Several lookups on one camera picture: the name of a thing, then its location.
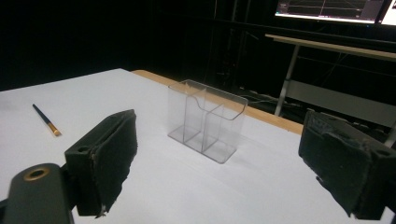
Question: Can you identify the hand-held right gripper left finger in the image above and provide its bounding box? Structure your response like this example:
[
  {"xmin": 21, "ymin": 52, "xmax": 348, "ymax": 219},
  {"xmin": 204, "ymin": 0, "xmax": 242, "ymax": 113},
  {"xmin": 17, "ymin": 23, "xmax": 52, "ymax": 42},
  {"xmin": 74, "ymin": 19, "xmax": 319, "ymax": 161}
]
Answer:
[{"xmin": 64, "ymin": 108, "xmax": 138, "ymax": 217}]

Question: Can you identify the white-framed desk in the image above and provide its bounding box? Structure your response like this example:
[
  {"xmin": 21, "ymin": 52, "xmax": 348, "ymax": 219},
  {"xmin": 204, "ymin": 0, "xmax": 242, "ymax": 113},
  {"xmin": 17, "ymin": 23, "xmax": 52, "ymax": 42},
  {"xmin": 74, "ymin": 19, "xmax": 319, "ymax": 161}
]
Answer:
[{"xmin": 264, "ymin": 33, "xmax": 396, "ymax": 148}]

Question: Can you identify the white table cover sheet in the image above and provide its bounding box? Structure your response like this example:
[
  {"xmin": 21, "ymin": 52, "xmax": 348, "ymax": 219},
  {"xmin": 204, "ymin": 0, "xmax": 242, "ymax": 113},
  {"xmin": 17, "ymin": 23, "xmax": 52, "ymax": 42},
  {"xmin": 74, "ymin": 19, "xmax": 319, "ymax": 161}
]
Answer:
[{"xmin": 0, "ymin": 68, "xmax": 396, "ymax": 224}]

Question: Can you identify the clear acrylic organizer box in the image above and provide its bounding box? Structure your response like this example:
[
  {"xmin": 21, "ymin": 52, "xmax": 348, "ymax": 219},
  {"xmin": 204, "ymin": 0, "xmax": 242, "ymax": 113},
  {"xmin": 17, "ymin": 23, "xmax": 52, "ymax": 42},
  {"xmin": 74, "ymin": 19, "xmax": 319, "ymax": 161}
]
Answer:
[{"xmin": 167, "ymin": 78, "xmax": 249, "ymax": 164}]

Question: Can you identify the dark-handled makeup brush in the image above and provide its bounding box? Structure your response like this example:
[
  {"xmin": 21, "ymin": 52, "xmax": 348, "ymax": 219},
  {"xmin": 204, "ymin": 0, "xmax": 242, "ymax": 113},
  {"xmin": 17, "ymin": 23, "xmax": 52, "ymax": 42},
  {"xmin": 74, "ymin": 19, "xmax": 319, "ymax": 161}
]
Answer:
[{"xmin": 32, "ymin": 104, "xmax": 63, "ymax": 137}]

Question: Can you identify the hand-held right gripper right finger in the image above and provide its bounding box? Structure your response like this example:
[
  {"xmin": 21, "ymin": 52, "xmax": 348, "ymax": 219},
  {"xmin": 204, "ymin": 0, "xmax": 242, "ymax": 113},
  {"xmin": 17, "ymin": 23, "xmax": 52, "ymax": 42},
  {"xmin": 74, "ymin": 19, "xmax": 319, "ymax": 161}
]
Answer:
[{"xmin": 298, "ymin": 108, "xmax": 396, "ymax": 221}]

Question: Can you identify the computer monitor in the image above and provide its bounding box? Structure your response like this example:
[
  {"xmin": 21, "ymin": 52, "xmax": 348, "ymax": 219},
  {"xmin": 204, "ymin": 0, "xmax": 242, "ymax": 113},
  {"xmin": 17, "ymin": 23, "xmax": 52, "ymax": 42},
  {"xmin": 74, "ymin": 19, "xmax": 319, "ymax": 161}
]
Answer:
[{"xmin": 274, "ymin": 0, "xmax": 386, "ymax": 25}]

